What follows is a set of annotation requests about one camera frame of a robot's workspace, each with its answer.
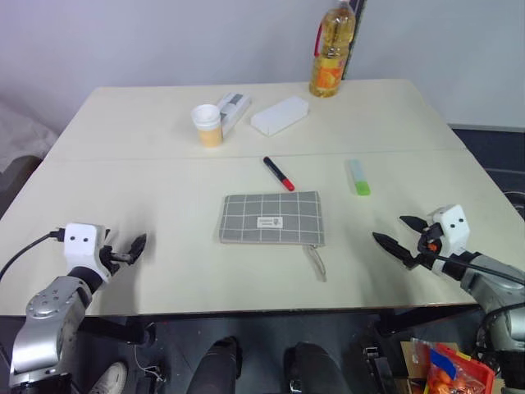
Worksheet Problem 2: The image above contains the yellow cooking oil bottle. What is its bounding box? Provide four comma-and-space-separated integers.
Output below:
308, 0, 358, 99

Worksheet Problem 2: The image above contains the black rounded knee shape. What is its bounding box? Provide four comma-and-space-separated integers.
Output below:
283, 341, 350, 394
186, 336, 244, 394

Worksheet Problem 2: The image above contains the paper cup with white lid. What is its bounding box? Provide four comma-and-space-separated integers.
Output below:
190, 103, 226, 149

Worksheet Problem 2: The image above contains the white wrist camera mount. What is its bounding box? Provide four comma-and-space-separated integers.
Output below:
425, 204, 471, 276
62, 222, 114, 284

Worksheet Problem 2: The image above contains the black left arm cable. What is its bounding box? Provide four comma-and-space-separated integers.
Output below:
0, 231, 67, 283

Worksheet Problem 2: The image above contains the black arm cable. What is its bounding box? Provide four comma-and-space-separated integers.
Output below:
433, 253, 525, 285
0, 231, 67, 283

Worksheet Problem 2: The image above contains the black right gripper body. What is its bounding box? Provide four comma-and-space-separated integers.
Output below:
415, 223, 445, 271

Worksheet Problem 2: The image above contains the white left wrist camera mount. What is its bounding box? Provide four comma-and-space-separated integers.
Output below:
62, 222, 114, 284

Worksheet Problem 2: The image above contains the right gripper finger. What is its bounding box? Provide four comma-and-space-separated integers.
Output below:
372, 231, 420, 271
399, 214, 430, 236

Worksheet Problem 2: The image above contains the green white eraser stick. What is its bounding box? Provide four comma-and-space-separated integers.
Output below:
344, 158, 372, 197

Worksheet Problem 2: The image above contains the red plastic crate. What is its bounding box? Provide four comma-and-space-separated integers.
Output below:
424, 343, 498, 394

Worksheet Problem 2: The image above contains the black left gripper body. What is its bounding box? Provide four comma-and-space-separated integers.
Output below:
97, 244, 132, 275

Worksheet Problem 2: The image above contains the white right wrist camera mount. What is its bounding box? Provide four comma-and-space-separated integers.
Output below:
425, 204, 471, 276

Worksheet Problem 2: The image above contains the black vertical post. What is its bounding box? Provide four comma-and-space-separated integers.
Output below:
343, 0, 368, 80

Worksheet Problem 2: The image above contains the black marker with red cap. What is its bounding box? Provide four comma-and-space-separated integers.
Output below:
262, 155, 296, 192

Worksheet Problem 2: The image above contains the white and grey carton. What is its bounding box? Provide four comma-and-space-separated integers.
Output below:
214, 92, 253, 137

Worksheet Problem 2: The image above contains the plain white box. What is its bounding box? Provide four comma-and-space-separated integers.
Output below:
250, 95, 311, 137

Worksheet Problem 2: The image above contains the black table frame beam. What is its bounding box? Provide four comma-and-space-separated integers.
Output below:
376, 307, 486, 338

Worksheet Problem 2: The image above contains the grey checked pencil pouch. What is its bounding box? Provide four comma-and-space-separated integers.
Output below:
217, 190, 331, 283

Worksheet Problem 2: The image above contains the brown cardboard box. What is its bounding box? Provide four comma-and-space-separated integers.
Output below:
399, 339, 432, 379

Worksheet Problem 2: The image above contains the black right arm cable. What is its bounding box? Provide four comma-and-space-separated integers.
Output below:
433, 253, 525, 285

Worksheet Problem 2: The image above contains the white shoe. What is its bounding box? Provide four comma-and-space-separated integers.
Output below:
87, 361, 129, 394

